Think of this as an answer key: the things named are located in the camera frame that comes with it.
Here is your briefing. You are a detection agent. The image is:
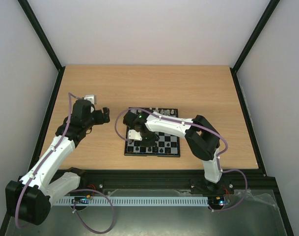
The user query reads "black frame post left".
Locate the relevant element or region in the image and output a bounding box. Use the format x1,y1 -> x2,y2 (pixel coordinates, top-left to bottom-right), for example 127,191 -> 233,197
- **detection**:
18,0 -> 65,72

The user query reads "black white chess board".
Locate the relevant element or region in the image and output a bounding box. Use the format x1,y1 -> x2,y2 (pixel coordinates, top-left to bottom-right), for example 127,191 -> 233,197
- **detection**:
124,108 -> 180,157

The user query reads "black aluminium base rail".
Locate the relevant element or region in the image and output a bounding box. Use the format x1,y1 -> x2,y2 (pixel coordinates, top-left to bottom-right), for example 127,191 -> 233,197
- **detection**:
84,170 -> 279,194

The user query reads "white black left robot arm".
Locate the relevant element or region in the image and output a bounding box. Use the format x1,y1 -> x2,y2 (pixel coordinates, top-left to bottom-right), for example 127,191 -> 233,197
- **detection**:
5,96 -> 110,228

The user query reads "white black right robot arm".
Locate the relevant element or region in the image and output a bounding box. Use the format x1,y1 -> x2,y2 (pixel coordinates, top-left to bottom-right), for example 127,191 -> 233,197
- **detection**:
123,109 -> 223,193

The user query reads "light blue cable duct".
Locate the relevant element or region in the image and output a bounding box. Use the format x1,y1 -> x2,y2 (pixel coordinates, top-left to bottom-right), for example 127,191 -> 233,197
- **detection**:
55,196 -> 209,207

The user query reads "black frame post right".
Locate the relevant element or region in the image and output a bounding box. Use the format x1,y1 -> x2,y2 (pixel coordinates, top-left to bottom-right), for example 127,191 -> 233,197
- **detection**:
231,0 -> 281,73

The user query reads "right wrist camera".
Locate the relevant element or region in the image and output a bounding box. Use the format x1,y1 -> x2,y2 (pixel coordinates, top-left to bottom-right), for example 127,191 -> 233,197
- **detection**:
128,129 -> 142,141

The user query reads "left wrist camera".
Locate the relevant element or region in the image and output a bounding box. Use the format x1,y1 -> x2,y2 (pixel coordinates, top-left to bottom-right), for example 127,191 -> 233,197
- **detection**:
84,94 -> 97,105

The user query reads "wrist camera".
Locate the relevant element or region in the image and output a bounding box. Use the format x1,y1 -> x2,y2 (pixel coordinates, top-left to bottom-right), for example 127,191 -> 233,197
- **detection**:
84,94 -> 97,105
128,129 -> 142,141

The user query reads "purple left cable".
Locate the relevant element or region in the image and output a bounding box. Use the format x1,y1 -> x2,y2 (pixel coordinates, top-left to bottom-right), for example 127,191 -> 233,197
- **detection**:
14,92 -> 115,234

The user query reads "black frame post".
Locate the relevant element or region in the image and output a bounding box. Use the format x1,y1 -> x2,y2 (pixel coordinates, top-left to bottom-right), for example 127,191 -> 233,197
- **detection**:
18,0 -> 65,72
231,0 -> 281,73

